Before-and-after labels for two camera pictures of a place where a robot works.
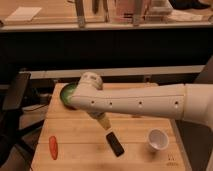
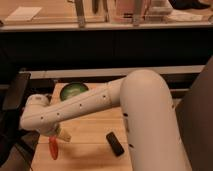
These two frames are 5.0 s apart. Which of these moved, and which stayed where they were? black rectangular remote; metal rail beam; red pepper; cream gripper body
Moved: cream gripper body
Stayed: red pepper; black rectangular remote; metal rail beam
